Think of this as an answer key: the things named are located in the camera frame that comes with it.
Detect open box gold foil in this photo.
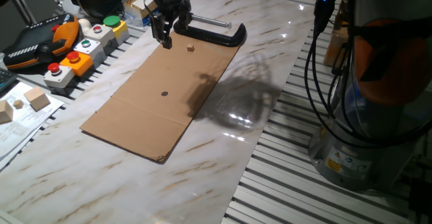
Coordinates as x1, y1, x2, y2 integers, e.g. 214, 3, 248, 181
123, 0, 159, 20

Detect white round ball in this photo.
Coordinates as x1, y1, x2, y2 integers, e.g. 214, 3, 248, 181
77, 18, 92, 35

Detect white box green lamp button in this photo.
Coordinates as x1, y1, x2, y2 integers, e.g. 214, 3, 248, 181
73, 38, 107, 69

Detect thin grey sensor cable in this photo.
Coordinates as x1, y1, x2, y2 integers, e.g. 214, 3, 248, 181
143, 0, 159, 16

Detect open brown cardboard box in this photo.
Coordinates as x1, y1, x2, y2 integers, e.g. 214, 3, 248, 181
323, 0, 350, 68

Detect black orange teach pendant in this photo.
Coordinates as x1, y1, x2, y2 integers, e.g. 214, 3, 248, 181
2, 13, 80, 71

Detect white box small red button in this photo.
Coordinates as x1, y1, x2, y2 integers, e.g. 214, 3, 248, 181
83, 24, 119, 55

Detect orange box red button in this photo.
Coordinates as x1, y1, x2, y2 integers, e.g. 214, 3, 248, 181
59, 51, 94, 77

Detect black computer keyboard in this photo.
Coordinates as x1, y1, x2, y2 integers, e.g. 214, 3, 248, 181
0, 67, 18, 93

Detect white marble pattern sheet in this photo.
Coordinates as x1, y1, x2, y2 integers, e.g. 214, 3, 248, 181
0, 0, 317, 224

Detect black C-clamp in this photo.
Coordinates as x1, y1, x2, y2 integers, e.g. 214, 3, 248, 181
173, 13, 248, 48

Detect yellow box green button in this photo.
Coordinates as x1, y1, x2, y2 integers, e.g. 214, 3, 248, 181
103, 15, 131, 46

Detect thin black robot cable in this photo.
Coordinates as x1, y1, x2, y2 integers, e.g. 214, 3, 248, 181
329, 31, 382, 147

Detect brown cardboard sheet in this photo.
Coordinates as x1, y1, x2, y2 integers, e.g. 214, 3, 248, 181
80, 30, 240, 164

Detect large wooden cube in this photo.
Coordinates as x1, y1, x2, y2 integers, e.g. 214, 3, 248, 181
0, 99, 14, 125

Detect medium wooden cube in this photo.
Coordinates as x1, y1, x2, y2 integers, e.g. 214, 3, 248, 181
23, 86, 51, 112

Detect blue flat box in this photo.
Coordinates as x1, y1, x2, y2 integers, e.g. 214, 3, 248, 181
126, 11, 153, 28

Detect black cable blue light plug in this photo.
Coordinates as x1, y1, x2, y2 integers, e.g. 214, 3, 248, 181
303, 0, 355, 147

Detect black velcro strap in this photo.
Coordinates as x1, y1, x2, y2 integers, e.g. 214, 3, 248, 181
352, 14, 426, 83

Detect white box red mushroom button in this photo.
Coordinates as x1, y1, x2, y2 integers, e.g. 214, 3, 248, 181
43, 62, 76, 89

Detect printed white paper sheets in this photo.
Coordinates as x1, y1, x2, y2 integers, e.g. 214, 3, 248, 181
0, 81, 65, 171

